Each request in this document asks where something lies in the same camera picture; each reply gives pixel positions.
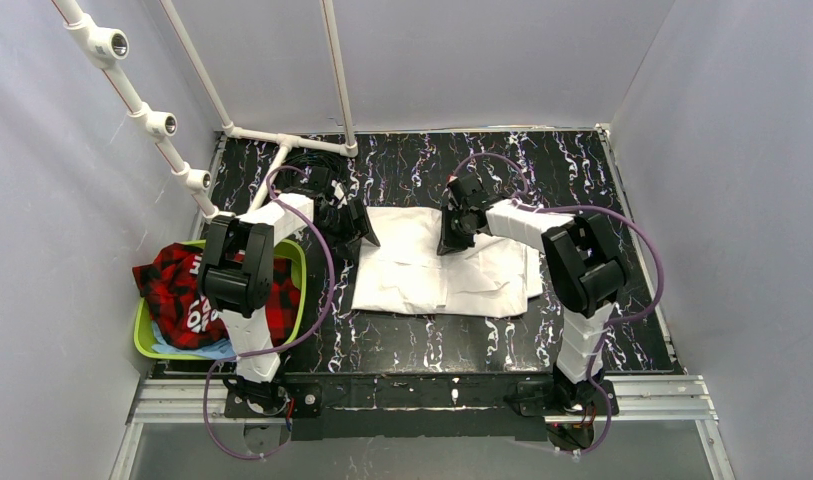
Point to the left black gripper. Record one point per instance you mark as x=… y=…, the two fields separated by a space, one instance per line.
x=352 y=220

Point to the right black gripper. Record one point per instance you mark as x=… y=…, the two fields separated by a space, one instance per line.
x=456 y=225

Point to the white cloth sheet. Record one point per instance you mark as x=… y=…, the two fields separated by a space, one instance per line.
x=404 y=274

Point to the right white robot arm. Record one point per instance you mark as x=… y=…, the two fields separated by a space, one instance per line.
x=586 y=270

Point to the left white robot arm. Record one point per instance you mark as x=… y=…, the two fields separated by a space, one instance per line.
x=237 y=268

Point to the red black plaid cloth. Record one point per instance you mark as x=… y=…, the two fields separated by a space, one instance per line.
x=167 y=298

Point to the green plastic basket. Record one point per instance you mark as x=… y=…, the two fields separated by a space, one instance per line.
x=144 y=331

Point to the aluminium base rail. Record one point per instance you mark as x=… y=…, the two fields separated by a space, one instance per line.
x=639 y=398

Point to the white PVC pipe frame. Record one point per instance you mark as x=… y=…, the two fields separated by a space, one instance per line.
x=171 y=100

